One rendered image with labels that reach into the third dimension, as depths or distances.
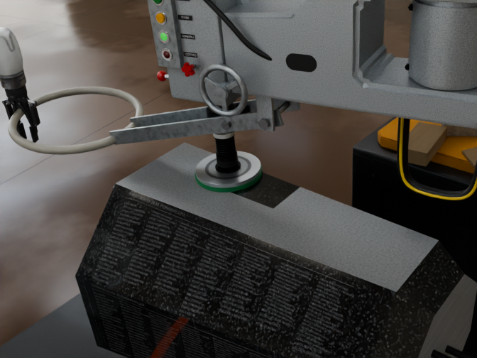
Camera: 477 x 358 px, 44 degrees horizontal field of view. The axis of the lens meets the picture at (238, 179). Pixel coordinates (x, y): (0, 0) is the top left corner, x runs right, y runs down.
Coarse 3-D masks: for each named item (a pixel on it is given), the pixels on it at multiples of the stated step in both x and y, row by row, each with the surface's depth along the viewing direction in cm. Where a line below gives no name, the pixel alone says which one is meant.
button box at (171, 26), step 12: (168, 0) 152; (156, 12) 156; (168, 12) 154; (156, 24) 158; (168, 24) 156; (156, 36) 161; (156, 48) 163; (168, 48) 161; (180, 48) 160; (180, 60) 161
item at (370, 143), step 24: (360, 144) 212; (360, 168) 213; (384, 168) 206; (432, 168) 194; (360, 192) 219; (384, 192) 212; (408, 192) 203; (384, 216) 217; (408, 216) 209; (432, 216) 201; (456, 216) 195; (456, 240) 199
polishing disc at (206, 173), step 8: (240, 152) 197; (208, 160) 194; (240, 160) 192; (248, 160) 192; (256, 160) 191; (200, 168) 190; (208, 168) 190; (240, 168) 188; (248, 168) 187; (256, 168) 187; (200, 176) 186; (208, 176) 185; (216, 176) 185; (224, 176) 185; (232, 176) 184; (240, 176) 184; (248, 176) 183; (256, 176) 185; (208, 184) 183; (216, 184) 181; (224, 184) 181; (232, 184) 180; (240, 184) 181
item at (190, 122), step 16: (176, 112) 196; (192, 112) 192; (256, 112) 165; (144, 128) 191; (160, 128) 188; (176, 128) 184; (192, 128) 180; (208, 128) 177; (224, 128) 172; (240, 128) 170; (256, 128) 167
